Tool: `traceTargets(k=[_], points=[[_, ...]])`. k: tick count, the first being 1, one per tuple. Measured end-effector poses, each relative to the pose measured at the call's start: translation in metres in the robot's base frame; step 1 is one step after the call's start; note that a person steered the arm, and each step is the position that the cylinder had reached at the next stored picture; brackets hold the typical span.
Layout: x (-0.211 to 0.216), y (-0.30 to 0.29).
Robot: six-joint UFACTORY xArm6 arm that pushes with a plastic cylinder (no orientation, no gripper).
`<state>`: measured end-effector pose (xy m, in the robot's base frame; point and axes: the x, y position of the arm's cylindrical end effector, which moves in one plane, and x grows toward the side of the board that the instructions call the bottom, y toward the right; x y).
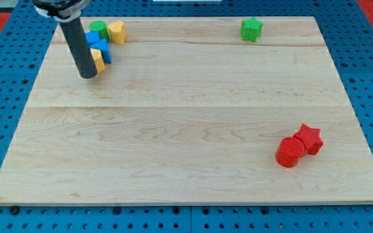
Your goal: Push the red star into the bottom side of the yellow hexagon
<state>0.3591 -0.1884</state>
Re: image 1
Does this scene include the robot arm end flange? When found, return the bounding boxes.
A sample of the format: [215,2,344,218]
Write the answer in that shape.
[32,0,91,23]

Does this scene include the green star block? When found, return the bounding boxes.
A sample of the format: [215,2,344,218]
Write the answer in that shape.
[240,17,264,42]

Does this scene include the yellow hexagon block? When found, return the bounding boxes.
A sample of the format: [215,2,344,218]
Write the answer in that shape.
[90,49,106,73]

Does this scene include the red star block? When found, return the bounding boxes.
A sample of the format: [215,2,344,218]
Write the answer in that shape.
[293,124,323,155]

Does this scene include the light wooden board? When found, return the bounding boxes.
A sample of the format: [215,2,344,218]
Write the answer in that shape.
[0,16,373,206]

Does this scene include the red cylinder block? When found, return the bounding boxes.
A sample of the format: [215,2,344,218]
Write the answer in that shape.
[275,137,306,168]

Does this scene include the blue triangle block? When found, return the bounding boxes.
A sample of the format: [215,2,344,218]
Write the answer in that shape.
[90,39,112,63]

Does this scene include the yellow heart block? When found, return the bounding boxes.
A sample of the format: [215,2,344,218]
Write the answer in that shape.
[107,21,127,45]

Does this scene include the blue cube block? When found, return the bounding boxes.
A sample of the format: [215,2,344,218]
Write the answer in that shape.
[85,32,100,45]

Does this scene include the green cylinder block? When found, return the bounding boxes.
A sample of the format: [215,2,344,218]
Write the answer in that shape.
[89,20,109,40]

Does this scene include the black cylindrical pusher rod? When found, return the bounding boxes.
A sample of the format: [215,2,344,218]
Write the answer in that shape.
[60,17,98,79]

